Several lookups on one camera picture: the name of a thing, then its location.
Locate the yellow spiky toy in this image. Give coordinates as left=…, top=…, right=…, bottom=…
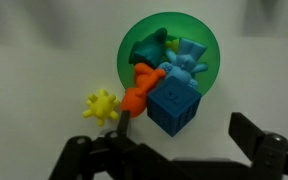
left=82, top=89, right=120, bottom=126

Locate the green bowl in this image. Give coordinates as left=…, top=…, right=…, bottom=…
left=117, top=12, right=220, bottom=95

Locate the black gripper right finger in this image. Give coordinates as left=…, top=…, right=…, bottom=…
left=228, top=112, right=265, bottom=159

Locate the large blue cube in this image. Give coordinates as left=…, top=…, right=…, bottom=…
left=147, top=77, right=202, bottom=137

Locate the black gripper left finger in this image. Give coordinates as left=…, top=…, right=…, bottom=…
left=117, top=110, right=130, bottom=136

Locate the orange rubber toy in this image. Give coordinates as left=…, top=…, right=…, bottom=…
left=121, top=63, right=166, bottom=118

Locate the teal rubber toy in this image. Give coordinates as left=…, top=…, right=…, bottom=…
left=128, top=28, right=169, bottom=69

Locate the small yellow toy piece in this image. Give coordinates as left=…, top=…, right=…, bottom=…
left=165, top=39, right=179, bottom=53

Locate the light blue rubber toy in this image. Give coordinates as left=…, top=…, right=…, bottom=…
left=159, top=38, right=208, bottom=89

